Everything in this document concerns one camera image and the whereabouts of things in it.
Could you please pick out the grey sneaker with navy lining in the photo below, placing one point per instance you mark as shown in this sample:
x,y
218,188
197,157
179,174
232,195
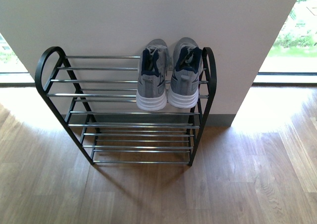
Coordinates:
x,y
153,65

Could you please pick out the black metal shoe rack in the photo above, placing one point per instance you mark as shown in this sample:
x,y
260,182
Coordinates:
x,y
94,99

